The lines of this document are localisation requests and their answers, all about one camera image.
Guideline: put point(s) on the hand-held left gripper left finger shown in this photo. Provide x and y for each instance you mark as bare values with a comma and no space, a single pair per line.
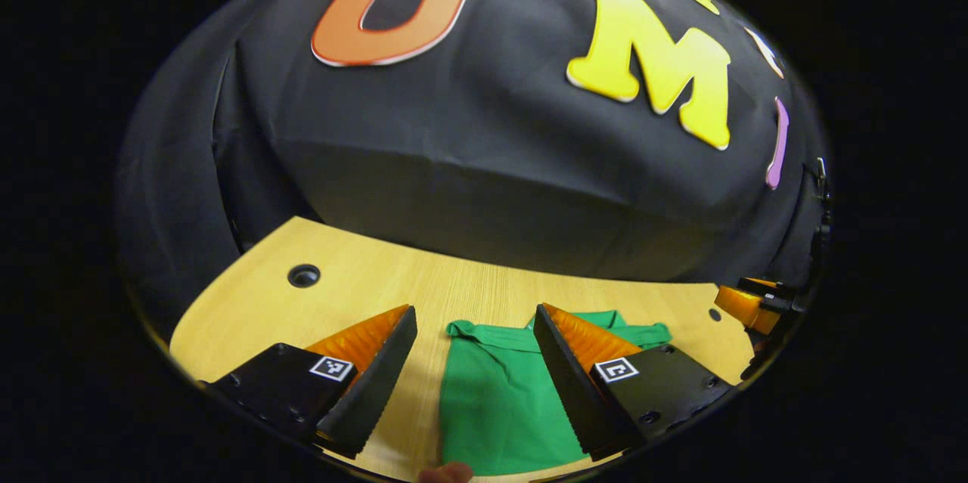
374,392

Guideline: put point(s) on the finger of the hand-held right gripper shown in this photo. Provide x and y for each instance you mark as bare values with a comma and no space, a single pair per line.
779,290
765,308

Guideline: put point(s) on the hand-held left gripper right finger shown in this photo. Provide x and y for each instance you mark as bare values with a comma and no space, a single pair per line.
571,392

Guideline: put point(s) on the green T-shirt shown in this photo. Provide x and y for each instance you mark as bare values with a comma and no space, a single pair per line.
491,407

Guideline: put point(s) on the black clamp stand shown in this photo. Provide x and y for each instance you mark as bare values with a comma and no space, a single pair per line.
822,203

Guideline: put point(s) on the black backdrop cloth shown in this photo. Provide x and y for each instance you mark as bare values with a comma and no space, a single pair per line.
491,165

